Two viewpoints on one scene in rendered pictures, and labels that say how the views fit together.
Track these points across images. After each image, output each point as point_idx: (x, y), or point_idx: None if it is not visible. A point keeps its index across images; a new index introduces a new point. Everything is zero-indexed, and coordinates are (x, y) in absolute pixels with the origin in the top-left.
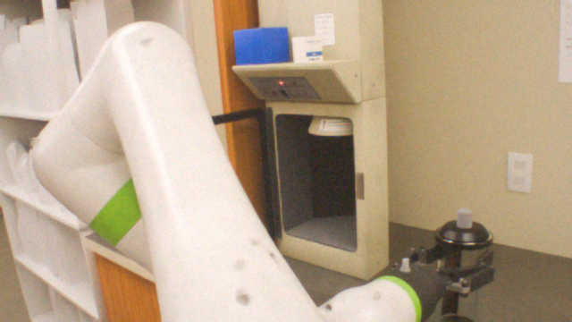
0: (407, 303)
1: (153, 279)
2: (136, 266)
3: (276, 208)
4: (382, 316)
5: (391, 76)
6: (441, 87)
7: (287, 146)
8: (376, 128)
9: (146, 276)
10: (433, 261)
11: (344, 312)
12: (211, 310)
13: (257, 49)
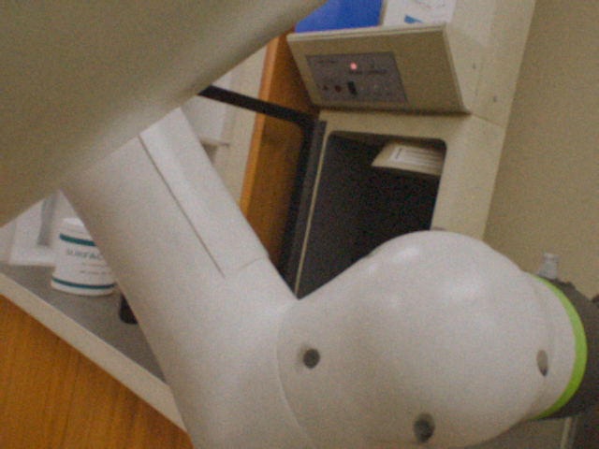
0: (560, 314)
1: (65, 334)
2: (47, 312)
3: (292, 275)
4: (512, 283)
5: (507, 145)
6: (586, 167)
7: (333, 186)
8: (481, 169)
9: (55, 329)
10: (529, 427)
11: (413, 251)
12: None
13: (332, 7)
